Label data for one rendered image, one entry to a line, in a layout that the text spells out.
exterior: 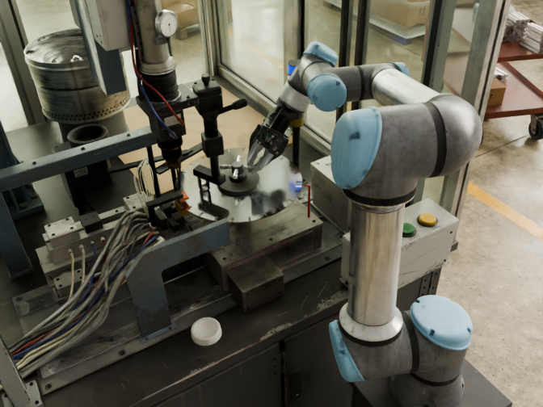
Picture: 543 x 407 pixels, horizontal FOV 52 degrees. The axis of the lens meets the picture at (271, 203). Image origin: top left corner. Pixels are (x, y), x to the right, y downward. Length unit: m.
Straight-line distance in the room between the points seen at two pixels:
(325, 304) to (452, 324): 0.40
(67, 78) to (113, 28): 0.69
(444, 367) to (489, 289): 1.49
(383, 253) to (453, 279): 1.69
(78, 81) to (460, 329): 1.33
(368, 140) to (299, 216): 0.71
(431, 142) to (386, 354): 0.41
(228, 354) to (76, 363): 0.34
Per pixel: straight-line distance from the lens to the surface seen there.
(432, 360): 1.11
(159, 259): 1.22
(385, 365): 1.08
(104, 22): 1.19
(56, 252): 1.51
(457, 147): 0.85
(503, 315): 2.52
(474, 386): 1.31
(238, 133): 2.04
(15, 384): 1.28
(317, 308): 1.39
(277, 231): 1.44
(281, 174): 1.47
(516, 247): 2.85
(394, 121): 0.83
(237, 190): 1.40
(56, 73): 1.87
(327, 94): 1.18
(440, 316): 1.11
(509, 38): 3.57
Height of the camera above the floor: 1.79
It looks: 38 degrees down
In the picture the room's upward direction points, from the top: 2 degrees counter-clockwise
